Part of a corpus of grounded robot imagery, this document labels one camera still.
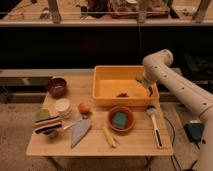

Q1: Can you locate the green pepper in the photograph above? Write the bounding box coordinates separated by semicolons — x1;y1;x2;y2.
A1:
148;86;153;97

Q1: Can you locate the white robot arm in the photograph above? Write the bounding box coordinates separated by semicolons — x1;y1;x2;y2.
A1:
138;49;213;171

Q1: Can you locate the small red item in tray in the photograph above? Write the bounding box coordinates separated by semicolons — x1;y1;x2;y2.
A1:
116;92;129;98

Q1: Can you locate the yellow plastic tray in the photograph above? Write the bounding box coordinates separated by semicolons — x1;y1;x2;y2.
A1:
92;65;160;106

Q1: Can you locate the terracotta bowl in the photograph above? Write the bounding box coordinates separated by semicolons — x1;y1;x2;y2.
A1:
107;106;135;135

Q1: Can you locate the teal sponge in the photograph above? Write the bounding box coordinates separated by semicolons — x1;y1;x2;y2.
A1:
111;112;127;129

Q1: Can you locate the yellow corn cob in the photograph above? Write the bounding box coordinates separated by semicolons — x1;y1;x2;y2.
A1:
102;126;116;148

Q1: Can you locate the orange fruit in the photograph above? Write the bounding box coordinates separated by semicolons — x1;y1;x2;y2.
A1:
78;102;91;114

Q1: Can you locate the black pedal box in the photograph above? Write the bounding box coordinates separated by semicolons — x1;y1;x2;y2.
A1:
184;123;204;142

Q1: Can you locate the grey spatula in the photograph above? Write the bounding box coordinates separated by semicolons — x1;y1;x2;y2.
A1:
63;116;92;148

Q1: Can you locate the white cup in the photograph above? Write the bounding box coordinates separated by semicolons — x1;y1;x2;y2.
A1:
54;98;72;118

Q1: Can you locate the wooden table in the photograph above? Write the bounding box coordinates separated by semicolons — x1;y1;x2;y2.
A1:
26;76;173;157

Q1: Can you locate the dark maroon bowl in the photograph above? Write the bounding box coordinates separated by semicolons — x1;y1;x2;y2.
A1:
46;78;67;98

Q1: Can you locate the striped cloth stack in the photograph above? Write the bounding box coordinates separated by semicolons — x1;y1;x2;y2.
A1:
34;116;62;134

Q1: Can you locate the green plate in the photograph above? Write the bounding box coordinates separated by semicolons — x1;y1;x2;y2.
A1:
36;109;50;121

